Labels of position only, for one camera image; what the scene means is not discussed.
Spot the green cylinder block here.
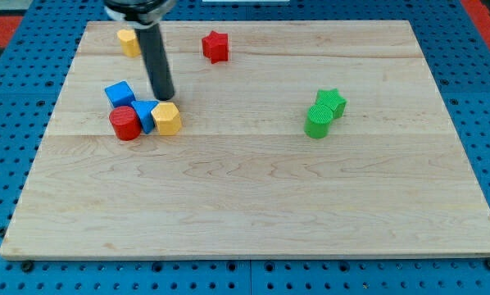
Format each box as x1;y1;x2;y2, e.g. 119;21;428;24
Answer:
304;104;333;138

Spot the yellow hexagon block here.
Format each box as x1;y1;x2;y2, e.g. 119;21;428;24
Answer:
151;102;183;136

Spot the red star block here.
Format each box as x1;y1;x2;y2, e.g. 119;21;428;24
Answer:
202;30;229;64

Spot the red cylinder block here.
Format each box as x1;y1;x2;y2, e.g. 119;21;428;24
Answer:
109;106;142;141

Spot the blue triangle block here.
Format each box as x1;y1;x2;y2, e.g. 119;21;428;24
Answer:
131;101;159;134

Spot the yellow heart block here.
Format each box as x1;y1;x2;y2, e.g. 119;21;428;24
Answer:
116;29;141;57

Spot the light wooden board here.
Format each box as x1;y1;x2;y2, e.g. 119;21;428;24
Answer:
0;20;490;261

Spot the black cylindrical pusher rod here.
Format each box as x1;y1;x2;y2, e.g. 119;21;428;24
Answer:
135;23;175;101

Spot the blue cube block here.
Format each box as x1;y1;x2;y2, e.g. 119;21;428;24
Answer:
104;80;135;108

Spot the green star block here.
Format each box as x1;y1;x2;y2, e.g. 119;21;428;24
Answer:
315;88;347;119

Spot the black and silver arm flange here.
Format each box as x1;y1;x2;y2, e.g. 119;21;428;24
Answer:
103;0;177;29

